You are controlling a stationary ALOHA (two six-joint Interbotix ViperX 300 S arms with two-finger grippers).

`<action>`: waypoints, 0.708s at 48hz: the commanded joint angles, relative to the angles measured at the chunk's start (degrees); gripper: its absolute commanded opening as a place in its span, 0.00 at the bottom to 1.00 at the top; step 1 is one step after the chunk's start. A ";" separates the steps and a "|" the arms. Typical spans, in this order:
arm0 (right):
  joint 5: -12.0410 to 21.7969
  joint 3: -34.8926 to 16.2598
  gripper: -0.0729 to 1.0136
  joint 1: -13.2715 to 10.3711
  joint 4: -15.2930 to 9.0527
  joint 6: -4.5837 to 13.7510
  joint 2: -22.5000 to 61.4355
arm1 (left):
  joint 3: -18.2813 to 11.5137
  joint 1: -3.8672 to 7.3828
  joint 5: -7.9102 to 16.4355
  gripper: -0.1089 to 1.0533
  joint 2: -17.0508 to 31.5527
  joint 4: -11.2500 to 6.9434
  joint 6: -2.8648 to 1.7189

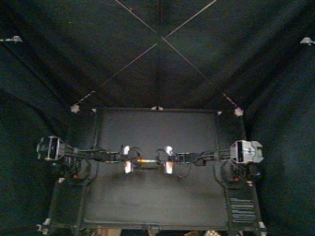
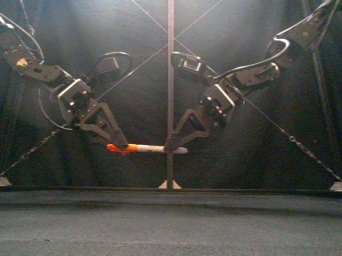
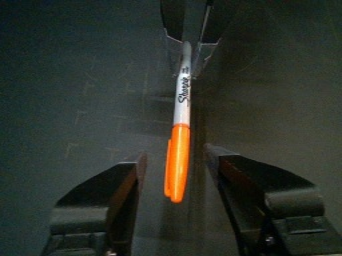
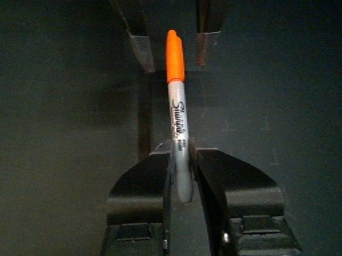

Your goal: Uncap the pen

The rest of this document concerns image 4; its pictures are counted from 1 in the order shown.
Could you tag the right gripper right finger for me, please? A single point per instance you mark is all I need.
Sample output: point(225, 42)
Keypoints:
point(242, 196)

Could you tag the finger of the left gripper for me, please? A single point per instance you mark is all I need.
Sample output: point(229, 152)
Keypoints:
point(138, 36)
point(208, 30)

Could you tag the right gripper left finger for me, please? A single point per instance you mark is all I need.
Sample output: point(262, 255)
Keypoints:
point(138, 193)

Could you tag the grey marker pen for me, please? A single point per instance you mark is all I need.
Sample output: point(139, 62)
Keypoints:
point(178, 110)

